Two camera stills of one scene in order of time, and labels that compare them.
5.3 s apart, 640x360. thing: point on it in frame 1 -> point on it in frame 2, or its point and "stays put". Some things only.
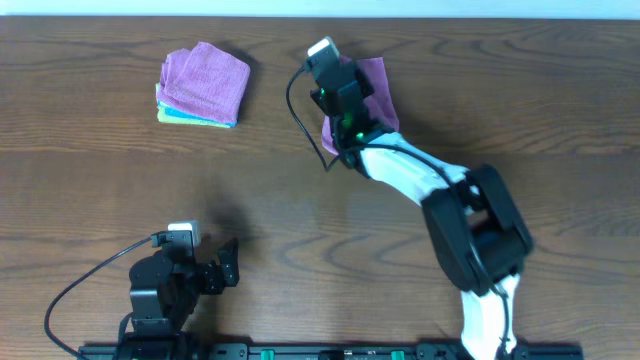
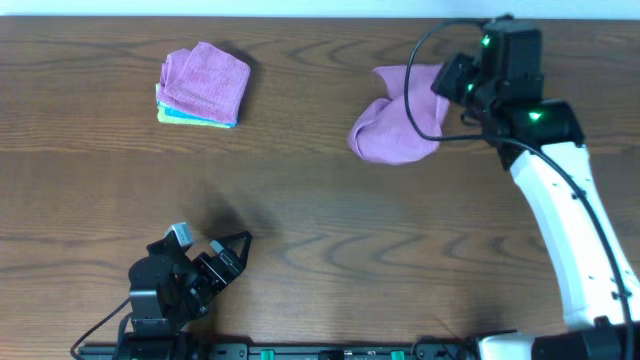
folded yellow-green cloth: [163, 116] stays put
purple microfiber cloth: [380, 102] -> [382, 130]
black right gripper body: [365, 88] -> [459, 81]
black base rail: [323, 352] stays put
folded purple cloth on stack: [206, 80] stays put
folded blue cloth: [170, 110] stays put
